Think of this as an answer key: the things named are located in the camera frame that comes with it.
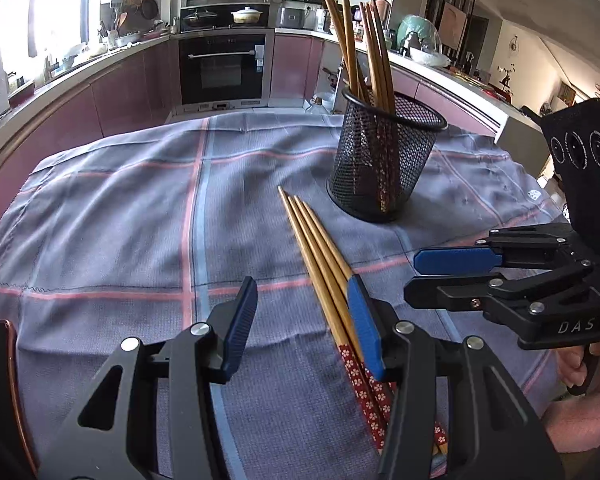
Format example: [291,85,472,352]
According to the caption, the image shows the green bag-covered appliance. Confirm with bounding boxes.
[397,14,443,56]

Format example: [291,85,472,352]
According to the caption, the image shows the grey plaid tablecloth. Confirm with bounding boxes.
[0,110,576,480]

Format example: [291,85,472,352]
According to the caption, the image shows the kitchen window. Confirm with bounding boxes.
[0,0,93,68]

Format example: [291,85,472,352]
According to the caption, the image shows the person's right hand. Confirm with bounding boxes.
[555,347,588,387]

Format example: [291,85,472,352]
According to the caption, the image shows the white casserole pot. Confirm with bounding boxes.
[231,6,263,24]

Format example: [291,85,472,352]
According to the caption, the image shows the black cooking pot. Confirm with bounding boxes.
[182,7,218,26]

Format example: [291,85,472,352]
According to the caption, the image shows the pink wall picture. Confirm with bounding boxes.
[439,2,468,51]

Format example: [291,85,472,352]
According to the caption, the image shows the black built-in oven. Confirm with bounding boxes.
[177,34,270,106]

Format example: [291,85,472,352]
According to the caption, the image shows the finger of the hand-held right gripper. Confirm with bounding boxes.
[413,223,581,275]
[404,272,493,312]

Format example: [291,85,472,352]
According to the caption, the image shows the black mesh utensil cup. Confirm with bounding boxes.
[326,85,449,224]

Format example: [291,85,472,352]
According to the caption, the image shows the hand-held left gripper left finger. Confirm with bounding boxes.
[35,276,259,480]

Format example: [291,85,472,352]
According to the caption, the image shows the person's right forearm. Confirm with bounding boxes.
[540,391,600,456]

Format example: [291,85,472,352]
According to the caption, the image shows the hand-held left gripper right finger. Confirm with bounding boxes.
[346,274,566,480]

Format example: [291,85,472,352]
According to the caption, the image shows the dark red bowl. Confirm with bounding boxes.
[8,81,36,108]

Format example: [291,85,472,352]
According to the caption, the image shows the bundle of bamboo chopsticks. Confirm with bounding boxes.
[314,0,403,213]

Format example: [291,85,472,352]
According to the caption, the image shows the bamboo chopstick red floral end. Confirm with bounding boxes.
[277,186,388,448]
[286,195,397,421]
[294,195,449,461]

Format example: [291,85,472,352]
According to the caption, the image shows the pink base cabinet run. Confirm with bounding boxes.
[272,29,511,141]
[0,35,181,211]

